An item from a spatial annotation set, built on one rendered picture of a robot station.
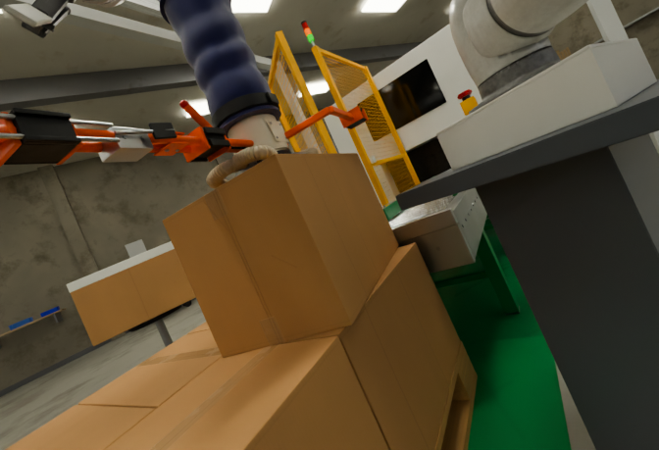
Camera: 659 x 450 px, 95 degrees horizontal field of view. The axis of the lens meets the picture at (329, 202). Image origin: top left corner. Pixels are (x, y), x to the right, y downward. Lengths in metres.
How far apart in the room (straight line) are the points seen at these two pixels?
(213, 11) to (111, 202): 9.41
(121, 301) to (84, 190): 8.33
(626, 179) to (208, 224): 0.84
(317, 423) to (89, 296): 1.93
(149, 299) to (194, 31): 1.65
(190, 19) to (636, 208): 1.18
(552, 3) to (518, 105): 0.16
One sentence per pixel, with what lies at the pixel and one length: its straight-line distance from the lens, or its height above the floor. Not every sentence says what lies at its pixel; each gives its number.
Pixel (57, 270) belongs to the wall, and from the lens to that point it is 10.26.
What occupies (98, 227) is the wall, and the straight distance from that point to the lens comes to 10.25.
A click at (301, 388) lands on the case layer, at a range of 0.60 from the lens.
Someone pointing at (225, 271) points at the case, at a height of 0.75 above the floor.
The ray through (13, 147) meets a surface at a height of 1.05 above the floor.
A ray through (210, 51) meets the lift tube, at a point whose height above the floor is 1.37.
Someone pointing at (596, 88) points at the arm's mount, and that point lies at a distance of 0.64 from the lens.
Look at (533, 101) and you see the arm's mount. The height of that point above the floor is 0.81.
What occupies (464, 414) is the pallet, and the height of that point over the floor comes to 0.02.
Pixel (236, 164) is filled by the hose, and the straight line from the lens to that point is 0.88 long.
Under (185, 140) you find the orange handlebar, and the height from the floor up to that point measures 1.07.
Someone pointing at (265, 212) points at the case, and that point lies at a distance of 0.69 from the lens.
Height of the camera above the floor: 0.79
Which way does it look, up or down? 1 degrees up
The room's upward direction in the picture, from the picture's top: 24 degrees counter-clockwise
